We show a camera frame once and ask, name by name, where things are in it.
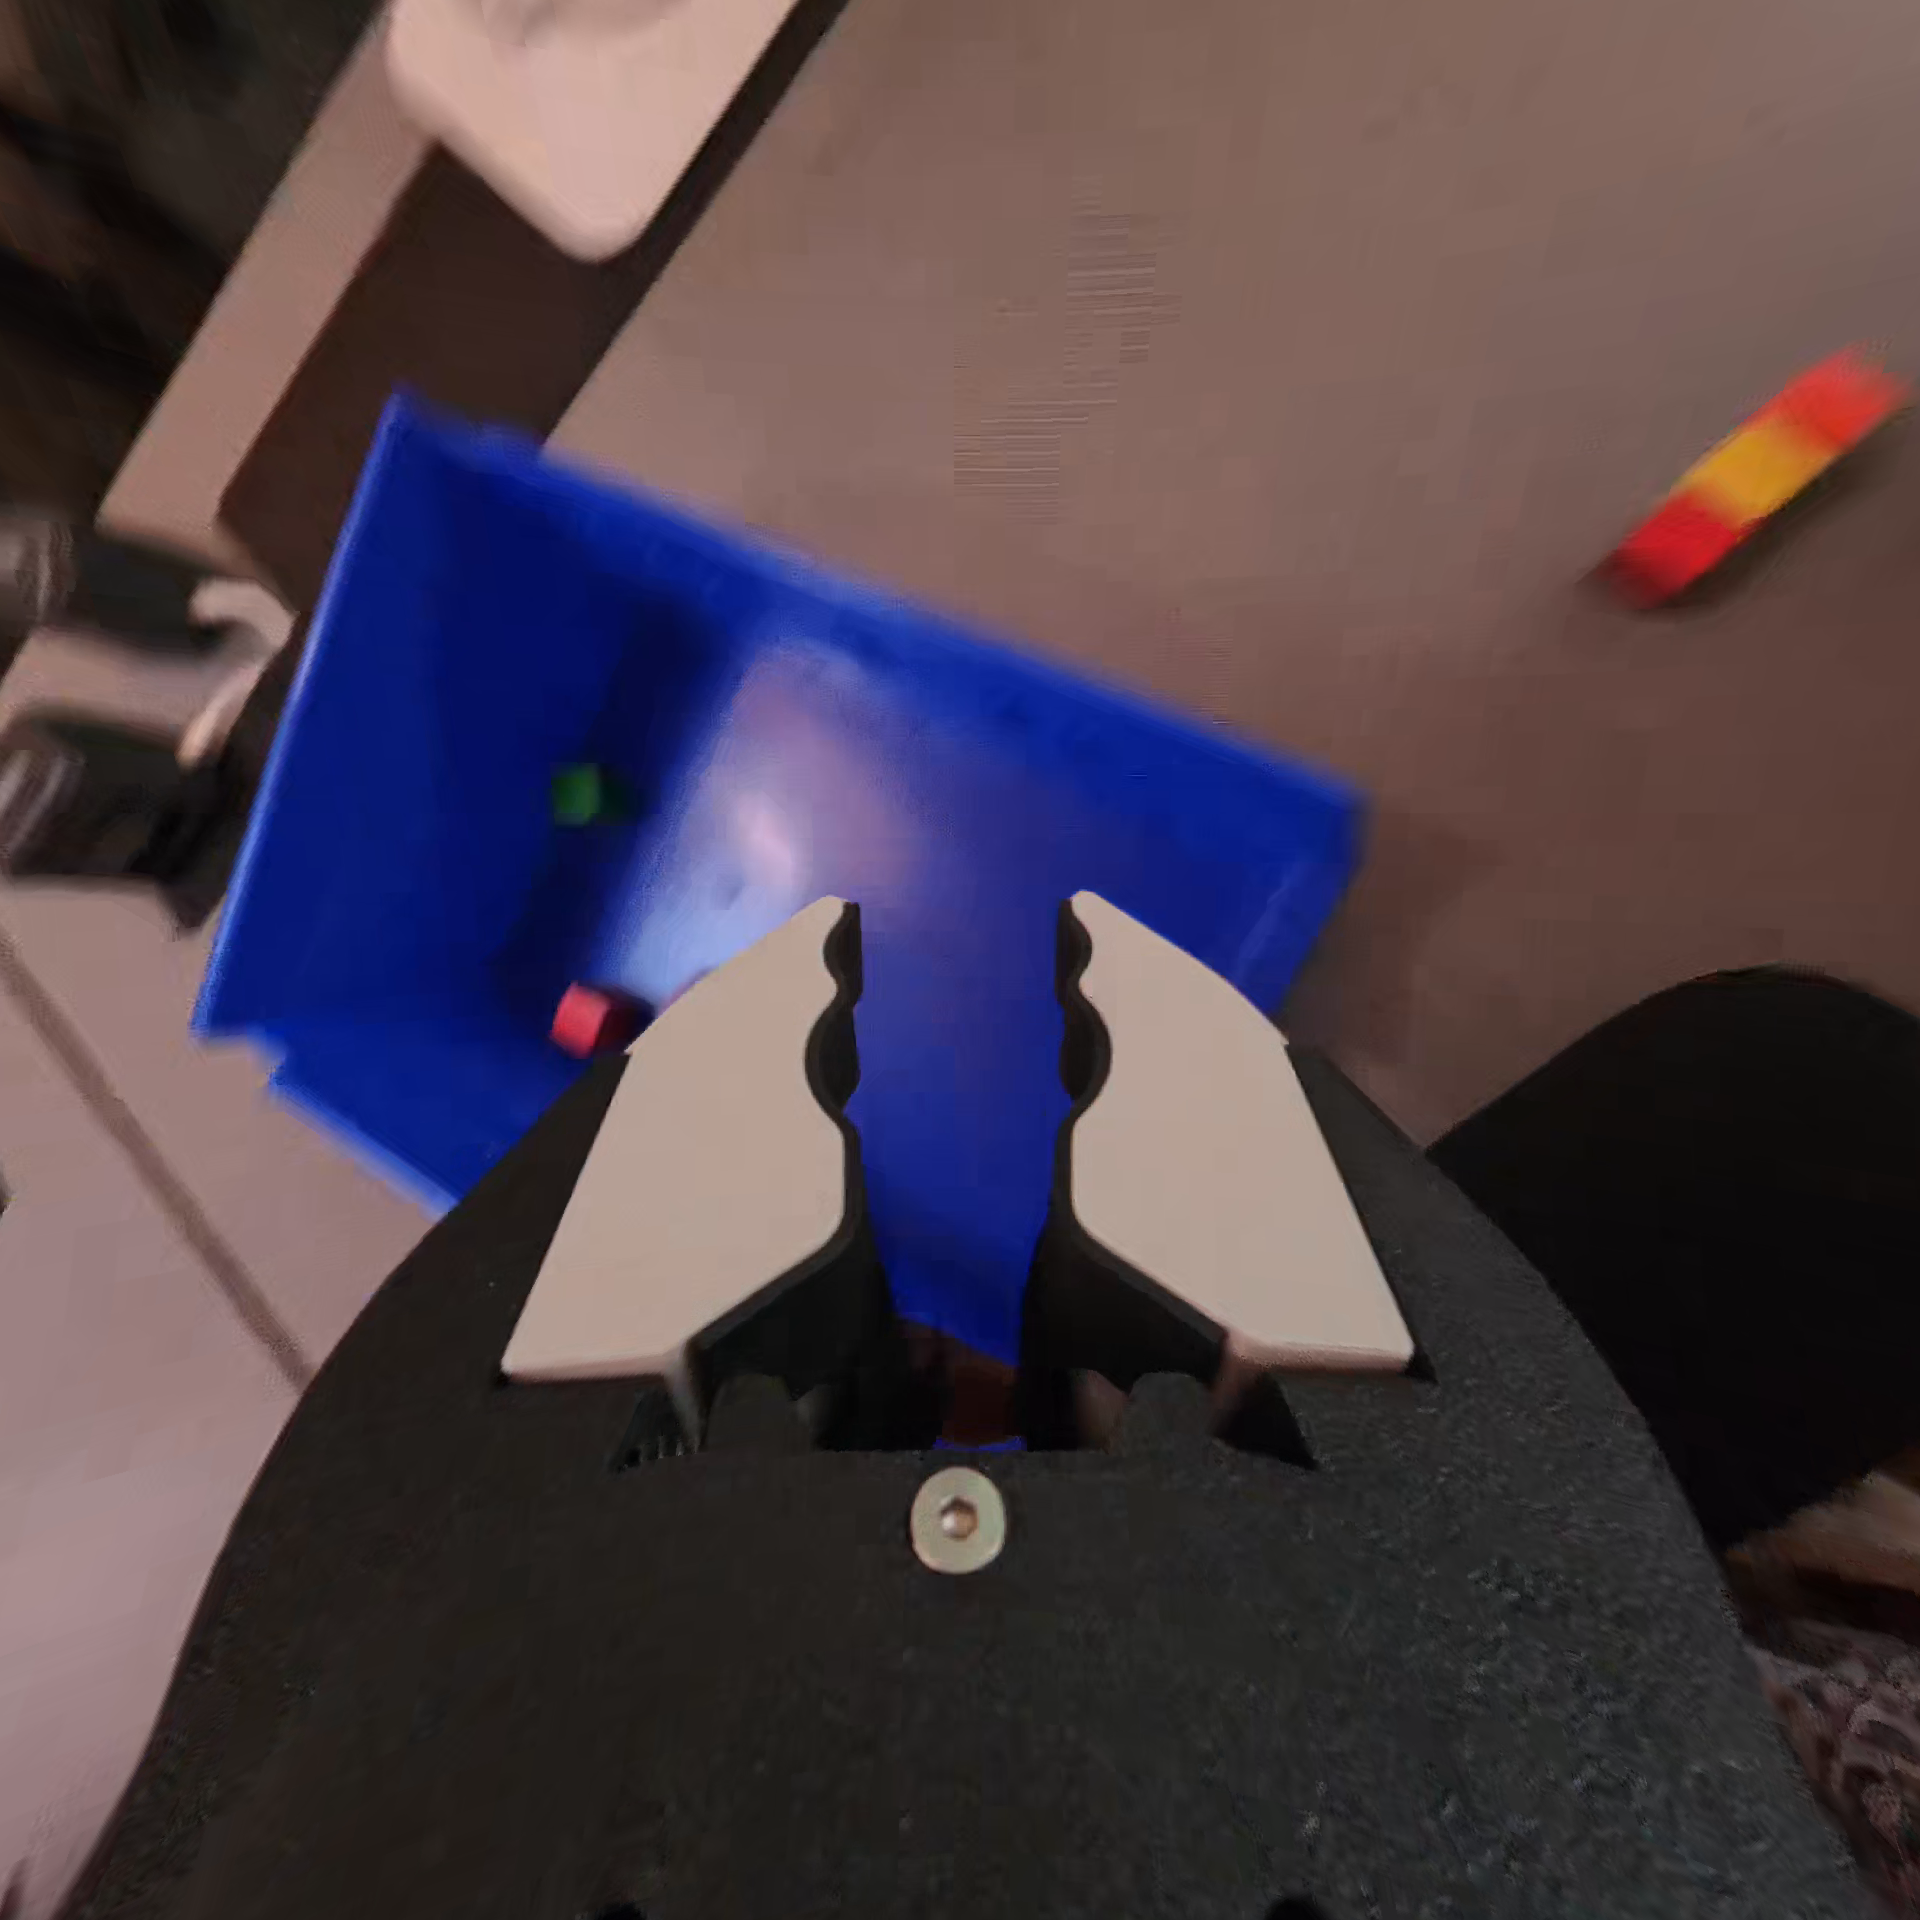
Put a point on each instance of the red wooden cube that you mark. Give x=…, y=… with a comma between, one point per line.
x=1838, y=399
x=589, y=1020
x=1658, y=548

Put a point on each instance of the green wooden cube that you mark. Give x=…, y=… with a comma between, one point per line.
x=578, y=792

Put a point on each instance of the yellow wooden cube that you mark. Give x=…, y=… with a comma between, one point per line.
x=1755, y=474

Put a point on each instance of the white flat pad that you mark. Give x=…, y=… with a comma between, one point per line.
x=598, y=136

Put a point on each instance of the black bumpy armrest pad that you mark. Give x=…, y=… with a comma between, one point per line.
x=1723, y=1200

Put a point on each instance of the grey desk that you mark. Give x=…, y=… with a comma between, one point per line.
x=1201, y=301

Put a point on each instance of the blue plastic bin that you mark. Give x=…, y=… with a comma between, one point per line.
x=450, y=674

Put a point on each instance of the black and white object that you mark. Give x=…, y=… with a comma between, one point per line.
x=90, y=810

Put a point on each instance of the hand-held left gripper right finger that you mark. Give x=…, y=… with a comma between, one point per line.
x=1214, y=1185

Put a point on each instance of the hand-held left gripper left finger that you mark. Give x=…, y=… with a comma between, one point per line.
x=704, y=1185

